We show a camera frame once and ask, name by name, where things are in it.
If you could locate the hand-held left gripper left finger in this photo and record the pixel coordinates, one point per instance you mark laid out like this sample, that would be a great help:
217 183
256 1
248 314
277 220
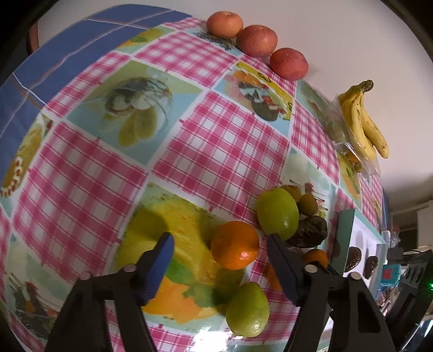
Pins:
159 267

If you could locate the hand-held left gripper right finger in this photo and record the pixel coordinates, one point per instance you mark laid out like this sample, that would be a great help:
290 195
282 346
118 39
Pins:
282 267

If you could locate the small blue box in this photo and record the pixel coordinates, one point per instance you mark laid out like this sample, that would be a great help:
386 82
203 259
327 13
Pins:
390 274

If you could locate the small orange mandarin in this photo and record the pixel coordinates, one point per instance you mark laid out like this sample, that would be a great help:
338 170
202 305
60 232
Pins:
315 259

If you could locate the dark wrinkled avocado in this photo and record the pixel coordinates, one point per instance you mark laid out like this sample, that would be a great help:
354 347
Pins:
309 232

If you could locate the dark brown fruit piece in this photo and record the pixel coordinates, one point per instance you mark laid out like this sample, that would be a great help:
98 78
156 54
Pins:
353 259
371 266

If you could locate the large green citrus fruit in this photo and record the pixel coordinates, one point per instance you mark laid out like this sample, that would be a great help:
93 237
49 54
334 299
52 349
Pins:
247 309
277 213

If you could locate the small yellowish green fruit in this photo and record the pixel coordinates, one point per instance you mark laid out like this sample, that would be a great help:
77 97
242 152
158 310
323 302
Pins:
293 191

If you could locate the teal and white tray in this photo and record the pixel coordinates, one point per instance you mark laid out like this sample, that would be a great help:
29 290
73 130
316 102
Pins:
367 230

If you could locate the pink checked printed tablecloth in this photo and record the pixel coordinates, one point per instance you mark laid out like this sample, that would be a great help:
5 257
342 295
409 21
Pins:
209 135

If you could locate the clear plastic package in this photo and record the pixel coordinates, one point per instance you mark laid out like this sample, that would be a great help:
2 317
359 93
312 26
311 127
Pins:
338 132

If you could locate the bunch of yellow bananas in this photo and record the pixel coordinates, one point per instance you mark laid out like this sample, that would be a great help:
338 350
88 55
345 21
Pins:
363 125

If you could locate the red apple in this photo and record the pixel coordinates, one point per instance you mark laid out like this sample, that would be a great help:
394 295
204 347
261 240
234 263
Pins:
256 40
289 63
225 23

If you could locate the blue striped cloth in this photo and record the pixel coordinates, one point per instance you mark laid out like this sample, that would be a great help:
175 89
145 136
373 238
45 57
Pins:
67 50

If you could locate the reddish wooden chair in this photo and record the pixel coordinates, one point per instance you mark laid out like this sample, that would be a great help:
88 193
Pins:
33 34

